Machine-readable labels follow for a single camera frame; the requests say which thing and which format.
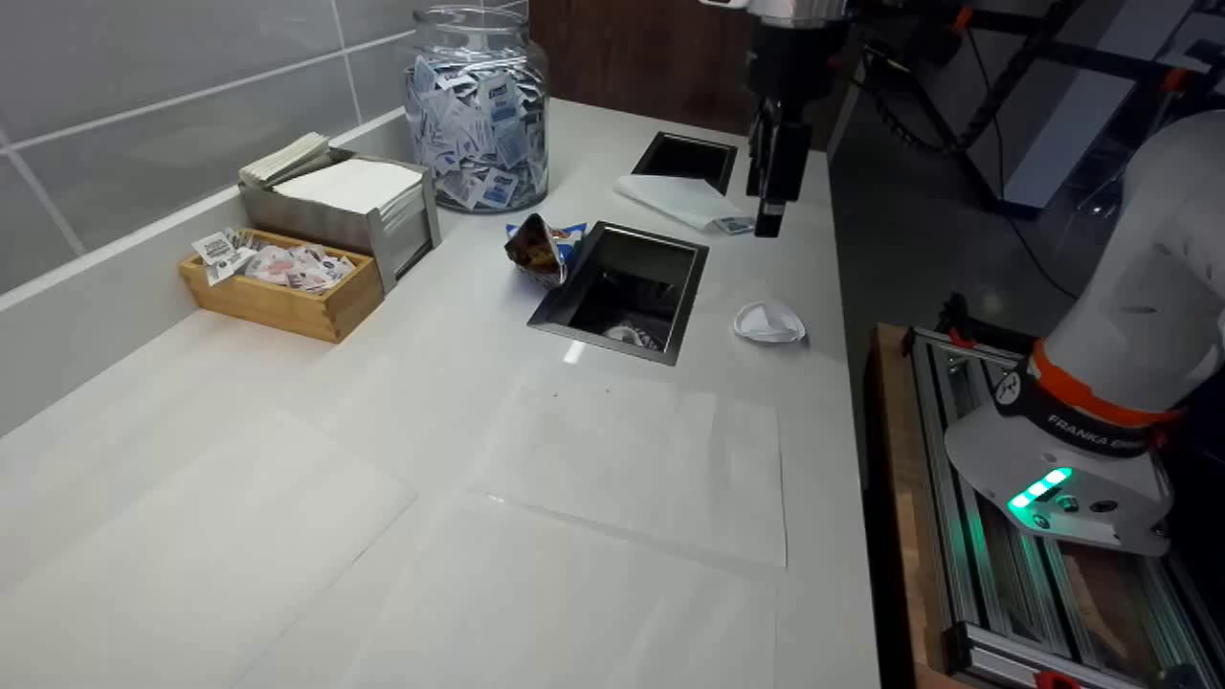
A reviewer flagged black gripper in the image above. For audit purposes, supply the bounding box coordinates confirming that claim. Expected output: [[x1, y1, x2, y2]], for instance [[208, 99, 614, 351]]
[[742, 16, 848, 241]]

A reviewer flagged blue and white pretzel packet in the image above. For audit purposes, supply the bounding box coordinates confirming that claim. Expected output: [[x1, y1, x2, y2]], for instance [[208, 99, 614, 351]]
[[502, 210, 592, 286]]

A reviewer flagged white paper sheet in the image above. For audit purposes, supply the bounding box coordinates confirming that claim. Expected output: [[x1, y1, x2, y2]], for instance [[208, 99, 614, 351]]
[[608, 167, 758, 237]]

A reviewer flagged white plastic lid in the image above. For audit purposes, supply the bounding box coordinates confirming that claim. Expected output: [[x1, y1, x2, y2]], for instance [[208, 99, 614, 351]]
[[733, 297, 812, 351]]

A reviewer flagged dark brown cabinet panel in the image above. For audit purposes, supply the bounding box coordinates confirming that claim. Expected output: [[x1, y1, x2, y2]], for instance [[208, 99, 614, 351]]
[[530, 0, 758, 135]]

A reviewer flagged steel-framed bin opening with waste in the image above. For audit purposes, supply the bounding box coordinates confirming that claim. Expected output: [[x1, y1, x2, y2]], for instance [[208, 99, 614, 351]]
[[525, 218, 712, 372]]

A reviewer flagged glass jar of sachets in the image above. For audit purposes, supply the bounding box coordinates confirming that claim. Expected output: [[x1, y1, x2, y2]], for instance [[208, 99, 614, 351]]
[[404, 0, 555, 214]]

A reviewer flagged white board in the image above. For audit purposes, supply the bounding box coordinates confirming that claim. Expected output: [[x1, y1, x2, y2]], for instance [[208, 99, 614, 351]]
[[999, 0, 1207, 210]]

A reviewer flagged wooden base board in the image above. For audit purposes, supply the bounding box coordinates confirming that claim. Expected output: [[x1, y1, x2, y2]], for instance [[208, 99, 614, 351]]
[[868, 321, 979, 689]]

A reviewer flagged small white box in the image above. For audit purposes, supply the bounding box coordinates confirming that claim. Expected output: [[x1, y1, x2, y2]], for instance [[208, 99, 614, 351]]
[[235, 130, 443, 292]]

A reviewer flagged wooden tray with sachets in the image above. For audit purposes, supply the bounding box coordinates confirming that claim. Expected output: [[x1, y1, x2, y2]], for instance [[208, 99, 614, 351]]
[[175, 227, 387, 348]]

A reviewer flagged black tripod frame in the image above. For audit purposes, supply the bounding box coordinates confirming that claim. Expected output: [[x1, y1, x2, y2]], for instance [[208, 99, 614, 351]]
[[840, 0, 1225, 218]]

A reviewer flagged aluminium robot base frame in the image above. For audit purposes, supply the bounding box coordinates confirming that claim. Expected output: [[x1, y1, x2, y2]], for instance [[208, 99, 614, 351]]
[[905, 321, 1225, 689]]

